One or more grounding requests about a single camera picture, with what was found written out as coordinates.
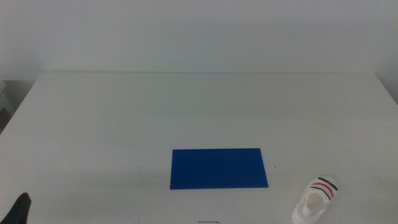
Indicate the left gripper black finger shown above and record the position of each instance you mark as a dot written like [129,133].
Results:
[19,210]

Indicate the blue rectangular mat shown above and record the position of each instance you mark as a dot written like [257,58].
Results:
[217,169]

